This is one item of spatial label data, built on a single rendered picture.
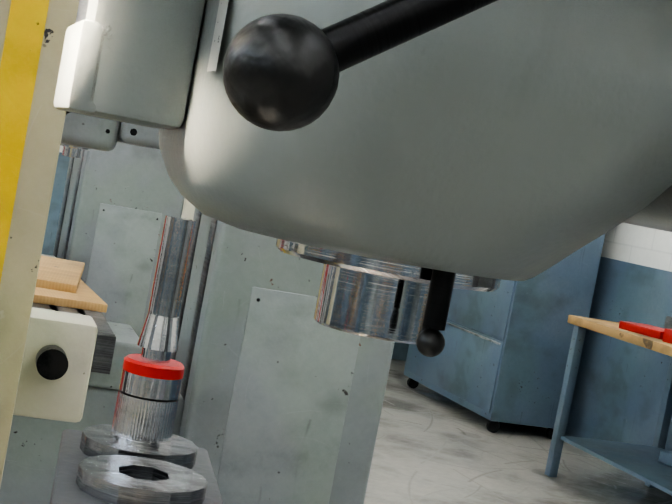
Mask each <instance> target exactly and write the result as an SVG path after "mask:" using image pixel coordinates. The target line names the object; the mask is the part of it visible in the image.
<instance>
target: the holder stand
mask: <svg viewBox="0 0 672 504"><path fill-rule="evenodd" d="M111 429H112V424H99V425H93V426H88V427H86V428H85V429H84V430H83V431H79V430H72V429H65V430H63V432H62V435H61V441H60V446H59V452H58V458H57V463H56V469H55V474H54V480H53V486H52V491H51V497H50V503H49V504H223V500H222V497H221V494H220V491H219V488H218V484H217V481H216V478H215V475H214V471H213V468H212V465H211V462H210V459H209V455H208V452H207V450H206V449H204V448H198V447H197V446H196V445H195V444H194V443H193V442H192V441H190V440H188V439H185V438H183V437H181V436H179V435H175V434H173V435H172V441H171V444H170V445H169V446H166V447H158V448H155V447H143V446H136V445H131V444H127V443H124V442H121V441H118V440H116V439H114V438H113V437H112V436H111Z"/></svg>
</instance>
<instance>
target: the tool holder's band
mask: <svg viewBox="0 0 672 504"><path fill-rule="evenodd" d="M123 369H124V370H125V371H127V372H130V373H133V374H136V375H140V376H144V377H149V378H155V379H164V380H179V379H182V378H183V375H184V369H185V367H184V365H183V364H182V363H181V362H178V361H176V360H173V359H170V362H169V363H156V362H150V361H146V360H144V359H142V358H141V354H129V355H127V356H126V357H124V362H123Z"/></svg>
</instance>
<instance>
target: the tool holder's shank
mask: <svg viewBox="0 0 672 504"><path fill-rule="evenodd" d="M195 226H196V221H195V220H191V219H187V218H181V217H176V216H168V215H165V219H164V225H163V230H162V236H161V242H160V247H159V253H158V258H157V264H156V269H155V275H154V280H153V286H152V292H151V297H150V303H149V308H148V313H147V316H146V319H145V322H144V325H143V328H142V331H141V334H140V336H139V339H138V342H137V345H138V346H140V347H142V351H141V358H142V359H144V360H146V361H150V362H156V363H169V362H170V359H171V354H172V352H177V351H178V329H179V314H180V308H181V303H182V297H183V292H184V286H185V281H186V275H187V270H188V264H189V259H190V253H191V248H192V242H193V237H194V231H195Z"/></svg>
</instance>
